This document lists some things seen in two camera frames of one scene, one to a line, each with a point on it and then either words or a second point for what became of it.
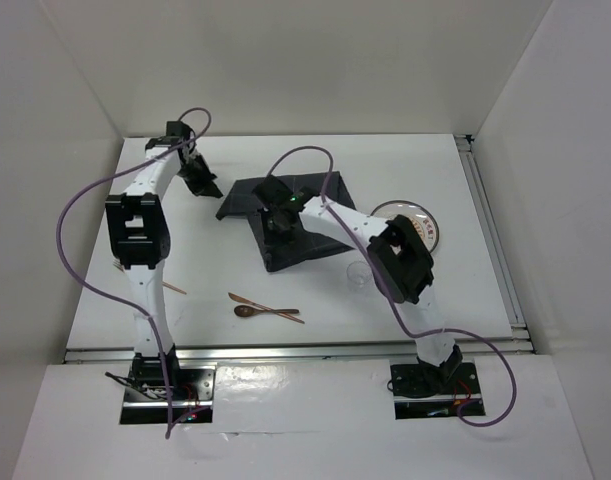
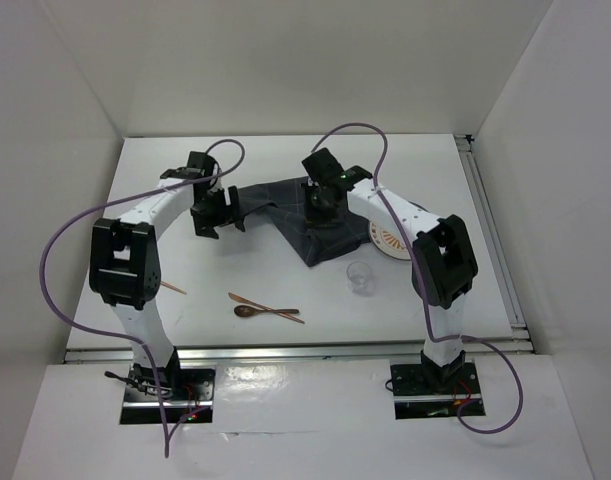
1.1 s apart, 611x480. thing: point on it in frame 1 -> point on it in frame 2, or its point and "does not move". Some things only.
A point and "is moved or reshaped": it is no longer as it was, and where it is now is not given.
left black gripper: [198, 187] -> [228, 214]
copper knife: [261, 306] does not move
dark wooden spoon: [247, 311] does not move
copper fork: [119, 265] does not move
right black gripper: [280, 239] -> [313, 216]
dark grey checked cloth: [274, 204] is moved or reshaped
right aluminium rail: [466, 147] does not move
